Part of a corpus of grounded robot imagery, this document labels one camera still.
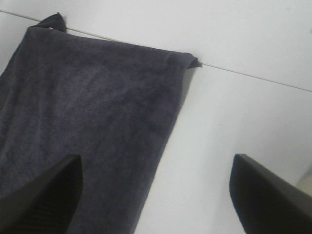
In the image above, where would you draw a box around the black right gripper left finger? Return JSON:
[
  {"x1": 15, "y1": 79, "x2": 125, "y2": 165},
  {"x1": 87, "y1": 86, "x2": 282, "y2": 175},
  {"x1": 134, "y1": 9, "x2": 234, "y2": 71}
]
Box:
[{"x1": 0, "y1": 155, "x2": 83, "y2": 234}]

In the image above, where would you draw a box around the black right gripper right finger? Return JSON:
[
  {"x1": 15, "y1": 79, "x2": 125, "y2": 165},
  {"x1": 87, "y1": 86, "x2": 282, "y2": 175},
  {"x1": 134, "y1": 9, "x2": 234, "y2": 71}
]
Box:
[{"x1": 229, "y1": 154, "x2": 312, "y2": 234}]

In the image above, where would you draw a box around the dark grey towel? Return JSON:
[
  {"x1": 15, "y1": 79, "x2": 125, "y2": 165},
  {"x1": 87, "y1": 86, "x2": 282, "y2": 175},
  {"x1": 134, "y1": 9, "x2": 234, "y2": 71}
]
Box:
[{"x1": 0, "y1": 14, "x2": 200, "y2": 234}]

